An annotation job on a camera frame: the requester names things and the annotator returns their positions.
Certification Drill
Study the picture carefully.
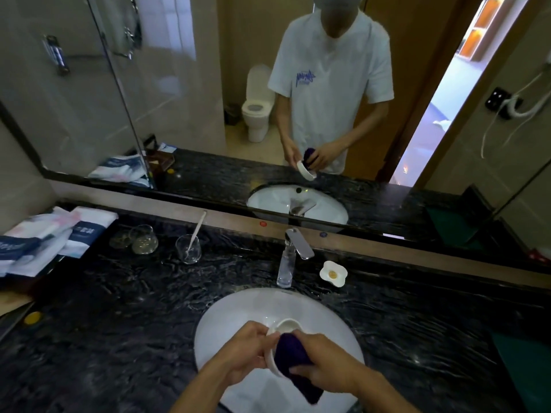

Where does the white ceramic bowl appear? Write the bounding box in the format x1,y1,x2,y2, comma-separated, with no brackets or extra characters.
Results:
264,318,304,377

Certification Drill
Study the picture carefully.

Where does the chrome faucet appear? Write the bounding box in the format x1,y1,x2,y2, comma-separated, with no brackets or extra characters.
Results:
276,228,315,289

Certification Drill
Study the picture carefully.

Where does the white flower-shaped soap dish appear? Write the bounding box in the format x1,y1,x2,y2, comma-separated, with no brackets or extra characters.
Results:
319,260,348,289

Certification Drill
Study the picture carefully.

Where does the purple cleaning cloth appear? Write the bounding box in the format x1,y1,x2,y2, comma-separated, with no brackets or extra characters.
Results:
274,333,325,406

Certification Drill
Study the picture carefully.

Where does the person's left forearm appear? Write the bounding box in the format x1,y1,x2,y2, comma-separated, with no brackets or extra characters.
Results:
170,361,232,413

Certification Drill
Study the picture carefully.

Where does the person's left hand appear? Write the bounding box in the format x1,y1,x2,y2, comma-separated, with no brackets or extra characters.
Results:
214,321,281,387

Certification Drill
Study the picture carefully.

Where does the person's right forearm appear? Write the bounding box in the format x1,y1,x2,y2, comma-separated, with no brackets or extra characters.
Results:
352,374,421,413

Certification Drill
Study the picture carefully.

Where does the person's right hand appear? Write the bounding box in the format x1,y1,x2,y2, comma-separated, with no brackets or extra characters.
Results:
289,330,367,395

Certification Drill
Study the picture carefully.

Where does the large wall mirror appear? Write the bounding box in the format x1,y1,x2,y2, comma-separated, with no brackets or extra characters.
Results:
0,0,551,276

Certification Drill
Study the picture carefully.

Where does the white oval sink basin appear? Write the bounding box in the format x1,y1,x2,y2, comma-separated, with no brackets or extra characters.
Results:
193,287,366,413

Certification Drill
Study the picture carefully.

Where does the wooden tray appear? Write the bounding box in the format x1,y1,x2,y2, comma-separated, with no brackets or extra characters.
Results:
0,290,36,318

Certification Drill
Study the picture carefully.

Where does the clear glass cup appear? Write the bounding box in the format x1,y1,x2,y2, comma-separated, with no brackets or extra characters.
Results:
108,230,132,251
175,234,202,265
128,224,159,255

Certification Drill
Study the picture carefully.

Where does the green mat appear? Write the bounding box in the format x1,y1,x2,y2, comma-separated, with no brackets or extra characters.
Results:
490,330,551,413

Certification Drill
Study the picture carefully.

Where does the folded white towel blue band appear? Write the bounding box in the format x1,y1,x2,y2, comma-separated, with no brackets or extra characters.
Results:
57,206,119,260
0,207,82,278

